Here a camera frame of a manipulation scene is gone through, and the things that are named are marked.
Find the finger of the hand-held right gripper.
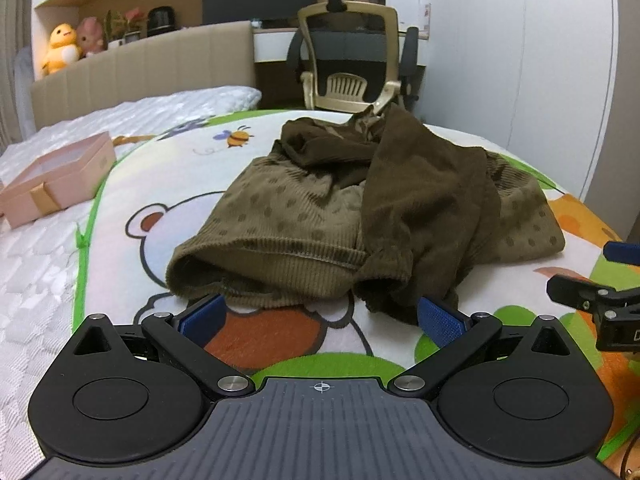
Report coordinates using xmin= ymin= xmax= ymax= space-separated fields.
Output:
xmin=546 ymin=274 xmax=619 ymax=311
xmin=603 ymin=241 xmax=640 ymax=264

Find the grey curtain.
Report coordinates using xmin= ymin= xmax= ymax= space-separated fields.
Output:
xmin=0 ymin=0 xmax=32 ymax=153

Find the beige padded headboard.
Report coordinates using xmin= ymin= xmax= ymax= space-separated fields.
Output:
xmin=31 ymin=21 xmax=257 ymax=133

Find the white cabinet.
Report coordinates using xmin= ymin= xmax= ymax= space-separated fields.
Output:
xmin=385 ymin=0 xmax=432 ymax=41

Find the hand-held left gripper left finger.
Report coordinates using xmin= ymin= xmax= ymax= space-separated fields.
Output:
xmin=74 ymin=294 xmax=255 ymax=399

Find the cartoon animal printed blanket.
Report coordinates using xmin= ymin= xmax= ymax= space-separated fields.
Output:
xmin=75 ymin=108 xmax=640 ymax=480

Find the beige mesh office chair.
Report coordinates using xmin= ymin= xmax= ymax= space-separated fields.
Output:
xmin=286 ymin=0 xmax=426 ymax=114

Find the pink gift box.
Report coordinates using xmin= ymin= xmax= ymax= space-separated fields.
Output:
xmin=0 ymin=131 xmax=117 ymax=229

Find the black round speaker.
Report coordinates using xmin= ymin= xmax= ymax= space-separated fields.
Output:
xmin=146 ymin=6 xmax=176 ymax=38

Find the white desk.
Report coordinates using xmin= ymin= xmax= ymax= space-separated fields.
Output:
xmin=252 ymin=25 xmax=432 ymax=67

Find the white wardrobe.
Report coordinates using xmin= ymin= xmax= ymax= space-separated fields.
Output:
xmin=417 ymin=0 xmax=622 ymax=241

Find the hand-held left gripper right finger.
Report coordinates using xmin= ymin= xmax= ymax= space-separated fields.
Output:
xmin=390 ymin=296 xmax=577 ymax=402

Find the pink plush toy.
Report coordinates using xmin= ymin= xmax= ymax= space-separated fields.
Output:
xmin=77 ymin=16 xmax=108 ymax=57

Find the olive dotted knit sweater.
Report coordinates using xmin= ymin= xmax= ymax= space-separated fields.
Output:
xmin=167 ymin=104 xmax=567 ymax=326

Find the potted plant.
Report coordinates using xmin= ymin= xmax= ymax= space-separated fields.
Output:
xmin=102 ymin=7 xmax=149 ymax=51

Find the white quilted bed cover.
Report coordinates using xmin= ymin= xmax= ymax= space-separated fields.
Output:
xmin=0 ymin=85 xmax=263 ymax=466

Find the yellow plush duck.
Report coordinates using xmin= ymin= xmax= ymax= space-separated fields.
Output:
xmin=41 ymin=22 xmax=83 ymax=77

